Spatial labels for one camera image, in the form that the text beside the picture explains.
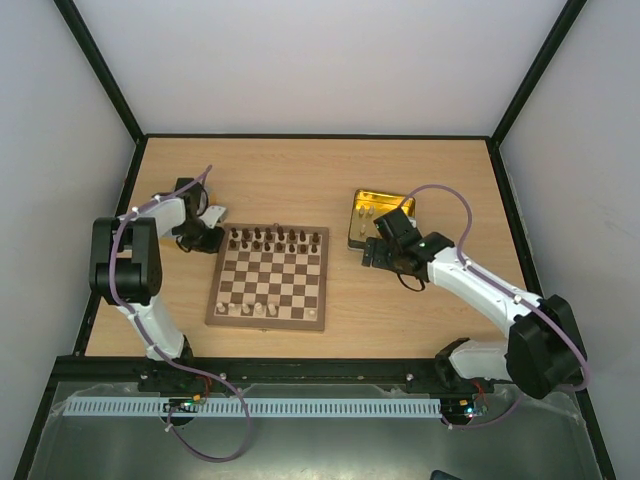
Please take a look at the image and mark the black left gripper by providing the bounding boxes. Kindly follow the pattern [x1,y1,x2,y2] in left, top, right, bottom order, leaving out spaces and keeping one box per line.
[176,219,226,254]

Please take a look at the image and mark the gold interior green tin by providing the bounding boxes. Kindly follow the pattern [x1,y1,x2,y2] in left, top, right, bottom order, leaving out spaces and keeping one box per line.
[347,189,416,251]

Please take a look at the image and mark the wooden chess board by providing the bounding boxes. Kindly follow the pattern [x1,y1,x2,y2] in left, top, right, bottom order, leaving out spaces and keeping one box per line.
[205,223,330,332]

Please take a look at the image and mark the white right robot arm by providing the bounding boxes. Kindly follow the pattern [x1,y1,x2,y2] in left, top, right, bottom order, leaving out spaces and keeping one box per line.
[363,233,590,399]

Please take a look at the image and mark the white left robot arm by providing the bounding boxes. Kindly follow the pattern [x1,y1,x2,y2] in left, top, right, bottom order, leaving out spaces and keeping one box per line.
[89,195,228,361]

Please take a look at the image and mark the dark phone corner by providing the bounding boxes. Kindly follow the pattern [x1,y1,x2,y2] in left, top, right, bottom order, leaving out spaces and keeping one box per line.
[430,470,461,480]

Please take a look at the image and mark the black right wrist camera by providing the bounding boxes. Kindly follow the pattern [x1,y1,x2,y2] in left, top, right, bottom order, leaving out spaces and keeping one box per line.
[374,207,421,253]

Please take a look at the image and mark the black enclosure frame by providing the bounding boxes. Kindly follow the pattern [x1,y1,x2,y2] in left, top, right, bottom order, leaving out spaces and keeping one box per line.
[11,0,617,480]

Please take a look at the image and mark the black mounting rail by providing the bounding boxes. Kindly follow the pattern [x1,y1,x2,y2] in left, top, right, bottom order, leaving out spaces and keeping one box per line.
[49,355,581,396]

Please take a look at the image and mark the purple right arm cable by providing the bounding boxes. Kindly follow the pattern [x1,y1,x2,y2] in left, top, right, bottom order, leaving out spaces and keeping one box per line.
[394,184,592,431]

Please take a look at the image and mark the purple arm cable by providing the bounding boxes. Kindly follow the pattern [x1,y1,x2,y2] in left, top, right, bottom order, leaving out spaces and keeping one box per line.
[394,184,592,431]
[108,164,254,461]

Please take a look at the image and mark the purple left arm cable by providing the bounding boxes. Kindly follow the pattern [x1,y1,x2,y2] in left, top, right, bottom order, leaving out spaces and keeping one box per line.
[108,164,254,461]

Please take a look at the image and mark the white slotted cable duct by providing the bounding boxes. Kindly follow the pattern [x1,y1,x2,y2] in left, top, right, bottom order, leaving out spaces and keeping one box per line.
[62,397,441,419]

